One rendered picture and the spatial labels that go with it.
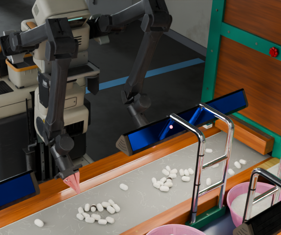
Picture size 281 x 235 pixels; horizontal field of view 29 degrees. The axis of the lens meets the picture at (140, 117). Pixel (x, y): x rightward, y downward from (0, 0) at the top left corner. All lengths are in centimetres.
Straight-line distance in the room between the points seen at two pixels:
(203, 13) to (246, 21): 285
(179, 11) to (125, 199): 357
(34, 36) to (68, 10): 31
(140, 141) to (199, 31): 351
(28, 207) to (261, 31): 119
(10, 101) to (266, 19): 130
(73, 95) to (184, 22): 303
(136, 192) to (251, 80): 72
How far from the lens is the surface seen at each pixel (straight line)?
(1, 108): 279
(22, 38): 223
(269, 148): 245
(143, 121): 230
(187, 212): 212
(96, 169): 230
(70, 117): 262
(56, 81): 198
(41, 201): 215
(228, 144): 205
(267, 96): 243
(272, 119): 245
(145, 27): 213
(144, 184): 226
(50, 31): 193
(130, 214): 211
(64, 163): 209
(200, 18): 530
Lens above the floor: 211
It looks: 30 degrees down
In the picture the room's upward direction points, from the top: 3 degrees clockwise
